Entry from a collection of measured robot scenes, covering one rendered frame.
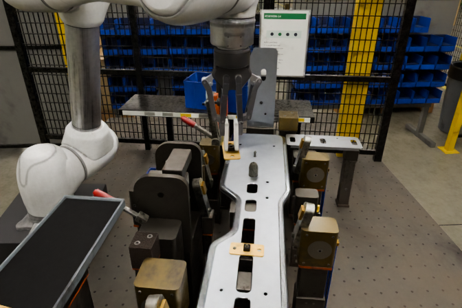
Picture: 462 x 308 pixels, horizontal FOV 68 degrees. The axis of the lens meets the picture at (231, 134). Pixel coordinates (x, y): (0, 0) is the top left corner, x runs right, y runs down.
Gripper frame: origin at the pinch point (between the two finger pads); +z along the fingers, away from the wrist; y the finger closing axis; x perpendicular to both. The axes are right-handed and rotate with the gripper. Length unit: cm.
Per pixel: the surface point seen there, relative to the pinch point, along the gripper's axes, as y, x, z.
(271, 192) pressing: 14.2, 13.7, 27.2
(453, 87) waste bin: 258, 245, 77
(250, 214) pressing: 6.2, 4.0, 27.1
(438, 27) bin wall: 216, 235, 15
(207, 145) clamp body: -4.3, 37.3, 22.6
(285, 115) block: 30, 60, 22
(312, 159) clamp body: 29.9, 24.6, 22.7
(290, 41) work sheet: 36, 88, -3
